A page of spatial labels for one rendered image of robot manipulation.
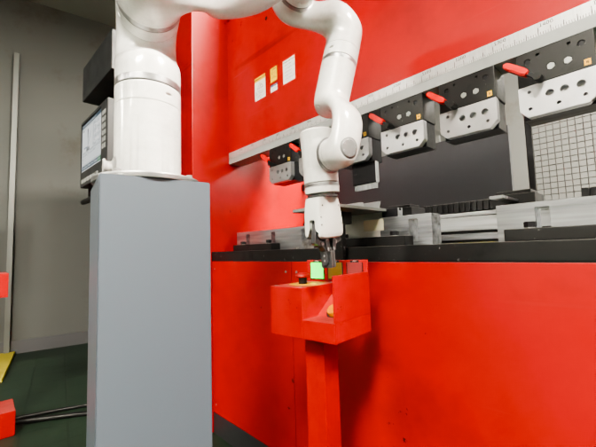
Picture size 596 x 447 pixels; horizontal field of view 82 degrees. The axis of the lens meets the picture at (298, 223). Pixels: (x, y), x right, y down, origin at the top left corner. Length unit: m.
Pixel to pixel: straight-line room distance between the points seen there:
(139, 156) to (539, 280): 0.83
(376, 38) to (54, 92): 3.68
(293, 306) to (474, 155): 1.09
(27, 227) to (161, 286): 3.61
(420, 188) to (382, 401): 0.98
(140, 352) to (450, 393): 0.73
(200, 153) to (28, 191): 2.64
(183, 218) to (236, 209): 1.26
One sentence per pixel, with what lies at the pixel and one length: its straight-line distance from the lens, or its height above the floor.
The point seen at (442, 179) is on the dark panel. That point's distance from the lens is 1.69.
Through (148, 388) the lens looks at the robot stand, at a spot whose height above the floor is 0.65.
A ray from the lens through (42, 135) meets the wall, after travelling 4.36.
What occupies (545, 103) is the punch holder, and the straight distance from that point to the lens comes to 1.04.
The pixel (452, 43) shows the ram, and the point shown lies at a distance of 1.20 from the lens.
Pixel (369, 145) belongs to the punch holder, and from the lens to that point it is 1.24.
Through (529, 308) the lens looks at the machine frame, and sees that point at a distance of 0.91.
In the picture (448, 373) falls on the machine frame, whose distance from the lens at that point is 1.01.
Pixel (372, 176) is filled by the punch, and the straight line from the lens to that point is 1.25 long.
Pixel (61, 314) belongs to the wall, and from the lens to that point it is 4.22.
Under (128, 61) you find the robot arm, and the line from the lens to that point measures 0.75.
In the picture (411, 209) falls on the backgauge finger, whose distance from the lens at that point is 1.38.
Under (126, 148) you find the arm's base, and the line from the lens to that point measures 0.69.
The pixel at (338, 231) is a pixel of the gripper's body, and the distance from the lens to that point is 0.85.
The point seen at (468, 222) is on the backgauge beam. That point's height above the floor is 0.95.
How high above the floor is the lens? 0.87
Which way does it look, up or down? 4 degrees up
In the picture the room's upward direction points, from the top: 2 degrees counter-clockwise
